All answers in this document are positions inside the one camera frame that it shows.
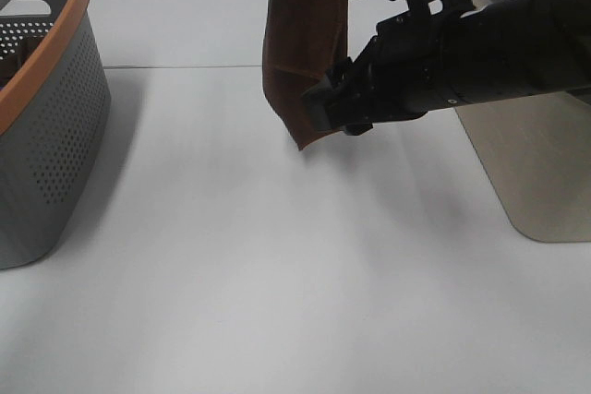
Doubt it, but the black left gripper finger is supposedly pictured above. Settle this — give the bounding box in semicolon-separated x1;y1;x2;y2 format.
302;70;354;131

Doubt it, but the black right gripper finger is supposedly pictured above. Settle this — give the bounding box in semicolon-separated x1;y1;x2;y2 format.
341;123;373;136

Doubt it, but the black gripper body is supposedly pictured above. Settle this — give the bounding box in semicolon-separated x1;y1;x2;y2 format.
344;8;447;130

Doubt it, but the brown towel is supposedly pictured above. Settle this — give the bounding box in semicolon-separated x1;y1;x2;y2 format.
262;0;348;150

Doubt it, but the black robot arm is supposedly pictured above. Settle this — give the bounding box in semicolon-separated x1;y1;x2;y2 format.
302;0;590;135

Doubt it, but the beige basket grey rim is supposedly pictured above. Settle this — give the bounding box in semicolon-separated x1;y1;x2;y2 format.
456;0;590;243

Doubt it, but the grey perforated basket orange rim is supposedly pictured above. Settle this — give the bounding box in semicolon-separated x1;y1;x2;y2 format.
1;0;111;269

